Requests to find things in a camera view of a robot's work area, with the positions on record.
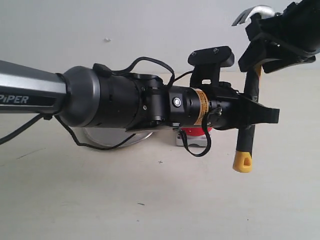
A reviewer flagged red dome push button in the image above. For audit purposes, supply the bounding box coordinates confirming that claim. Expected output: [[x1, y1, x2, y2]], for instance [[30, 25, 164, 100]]
[[175, 127, 207, 148]]

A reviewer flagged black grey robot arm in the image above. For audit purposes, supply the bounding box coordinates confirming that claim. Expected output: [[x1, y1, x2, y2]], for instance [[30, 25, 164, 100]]
[[0, 46, 280, 133]]

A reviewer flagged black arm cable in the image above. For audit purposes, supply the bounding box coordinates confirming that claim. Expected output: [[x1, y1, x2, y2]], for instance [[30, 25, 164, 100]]
[[0, 56, 213, 159]]

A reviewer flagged round stainless steel plate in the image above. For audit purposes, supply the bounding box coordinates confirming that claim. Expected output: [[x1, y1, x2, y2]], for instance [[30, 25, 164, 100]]
[[83, 127, 152, 148]]

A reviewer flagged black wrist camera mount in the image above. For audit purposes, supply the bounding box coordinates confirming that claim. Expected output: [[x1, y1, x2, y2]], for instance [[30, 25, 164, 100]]
[[187, 45, 235, 88]]

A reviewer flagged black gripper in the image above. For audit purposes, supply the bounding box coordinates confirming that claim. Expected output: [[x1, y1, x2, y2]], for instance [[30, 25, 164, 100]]
[[206, 39, 316, 131]]

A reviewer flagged yellow black claw hammer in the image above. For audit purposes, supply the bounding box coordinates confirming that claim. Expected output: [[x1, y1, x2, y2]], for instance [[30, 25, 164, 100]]
[[232, 5, 276, 173]]

